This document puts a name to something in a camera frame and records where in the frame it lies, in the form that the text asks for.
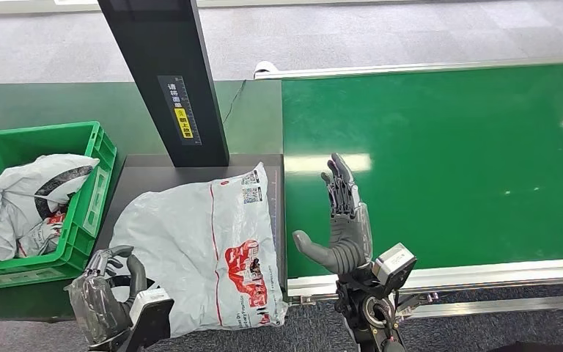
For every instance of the aluminium conveyor support rail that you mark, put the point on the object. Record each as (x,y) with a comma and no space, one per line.
(480,306)

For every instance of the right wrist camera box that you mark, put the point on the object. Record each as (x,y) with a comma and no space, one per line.
(393,265)

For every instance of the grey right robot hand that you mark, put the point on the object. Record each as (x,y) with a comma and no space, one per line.
(349,243)

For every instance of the white courier bag black logo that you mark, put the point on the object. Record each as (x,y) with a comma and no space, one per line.
(38,167)

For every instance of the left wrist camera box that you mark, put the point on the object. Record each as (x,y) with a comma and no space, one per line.
(153,316)

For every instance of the yellow and black machine label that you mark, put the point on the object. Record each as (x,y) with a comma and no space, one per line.
(180,114)

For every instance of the black inbound scanner machine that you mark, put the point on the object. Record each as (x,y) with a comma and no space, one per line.
(165,48)

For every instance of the green conveyor belt aluminium frame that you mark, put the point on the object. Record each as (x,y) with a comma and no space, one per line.
(432,146)

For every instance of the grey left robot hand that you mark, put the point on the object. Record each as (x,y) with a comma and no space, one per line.
(97,306)

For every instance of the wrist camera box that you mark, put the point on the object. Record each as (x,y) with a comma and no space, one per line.
(393,265)
(153,316)

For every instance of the green plastic crate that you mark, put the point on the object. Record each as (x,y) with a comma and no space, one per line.
(75,252)

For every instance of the small white bag red print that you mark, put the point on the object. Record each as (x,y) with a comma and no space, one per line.
(38,238)

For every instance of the white courier bag red print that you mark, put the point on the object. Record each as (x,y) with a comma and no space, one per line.
(189,243)

